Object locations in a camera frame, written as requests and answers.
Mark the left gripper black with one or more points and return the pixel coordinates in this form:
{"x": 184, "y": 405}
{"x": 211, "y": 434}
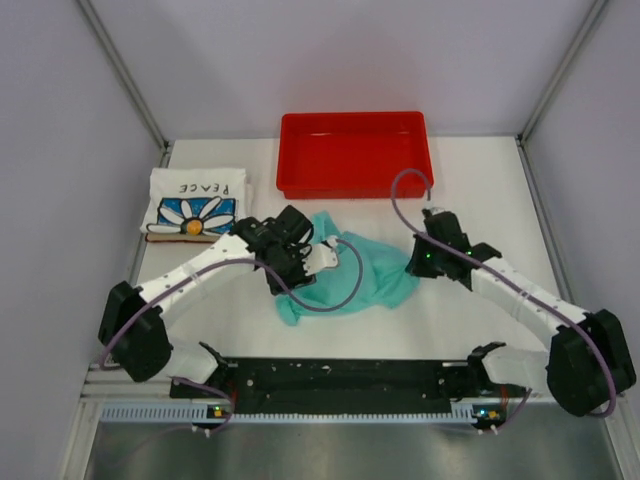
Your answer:
{"x": 299, "y": 278}

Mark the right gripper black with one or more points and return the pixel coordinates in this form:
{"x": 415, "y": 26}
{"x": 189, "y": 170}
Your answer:
{"x": 415, "y": 266}

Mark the teal t-shirt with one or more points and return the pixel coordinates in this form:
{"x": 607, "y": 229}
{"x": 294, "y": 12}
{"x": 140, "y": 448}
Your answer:
{"x": 370, "y": 274}

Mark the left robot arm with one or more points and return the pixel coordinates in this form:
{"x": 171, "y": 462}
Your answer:
{"x": 136, "y": 323}

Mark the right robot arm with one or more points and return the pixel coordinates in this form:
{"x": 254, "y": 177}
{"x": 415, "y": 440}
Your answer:
{"x": 585, "y": 357}

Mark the red plastic bin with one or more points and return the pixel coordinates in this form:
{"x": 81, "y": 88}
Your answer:
{"x": 352, "y": 155}

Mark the folded white daisy t-shirt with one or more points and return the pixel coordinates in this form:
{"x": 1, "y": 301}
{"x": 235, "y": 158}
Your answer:
{"x": 196, "y": 204}

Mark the folded brown t-shirt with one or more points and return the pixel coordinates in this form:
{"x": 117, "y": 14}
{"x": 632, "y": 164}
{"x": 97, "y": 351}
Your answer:
{"x": 175, "y": 238}

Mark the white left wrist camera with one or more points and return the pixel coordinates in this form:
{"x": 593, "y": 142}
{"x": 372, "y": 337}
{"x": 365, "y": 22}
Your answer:
{"x": 322, "y": 256}

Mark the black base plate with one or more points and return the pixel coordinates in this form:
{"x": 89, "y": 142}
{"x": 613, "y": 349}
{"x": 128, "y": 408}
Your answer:
{"x": 353, "y": 386}

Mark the left aluminium corner post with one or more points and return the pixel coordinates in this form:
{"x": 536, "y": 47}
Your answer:
{"x": 121, "y": 71}

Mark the aluminium corner post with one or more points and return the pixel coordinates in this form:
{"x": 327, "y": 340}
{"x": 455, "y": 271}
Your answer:
{"x": 121, "y": 71}
{"x": 580, "y": 40}

